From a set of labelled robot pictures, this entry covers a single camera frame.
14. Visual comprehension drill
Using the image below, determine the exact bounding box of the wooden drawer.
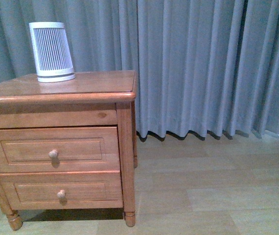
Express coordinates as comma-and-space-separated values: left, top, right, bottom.
0, 127, 120, 173
0, 171, 123, 210

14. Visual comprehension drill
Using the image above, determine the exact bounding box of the wooden nightstand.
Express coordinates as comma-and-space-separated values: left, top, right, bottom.
0, 70, 138, 231

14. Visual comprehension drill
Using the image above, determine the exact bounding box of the grey pleated curtain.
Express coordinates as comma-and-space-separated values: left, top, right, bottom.
0, 0, 279, 137

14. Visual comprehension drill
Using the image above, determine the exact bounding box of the upper round wooden knob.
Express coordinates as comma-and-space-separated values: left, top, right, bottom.
48, 149, 58, 159

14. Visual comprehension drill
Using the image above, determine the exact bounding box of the round wooden knob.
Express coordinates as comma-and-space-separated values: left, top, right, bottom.
48, 149, 58, 159
57, 189, 66, 199

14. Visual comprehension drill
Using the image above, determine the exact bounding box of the white ribbed air purifier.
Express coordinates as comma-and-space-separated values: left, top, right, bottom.
29, 22, 75, 83

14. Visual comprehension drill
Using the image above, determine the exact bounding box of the lower round wooden knob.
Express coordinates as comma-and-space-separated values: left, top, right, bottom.
57, 189, 66, 199

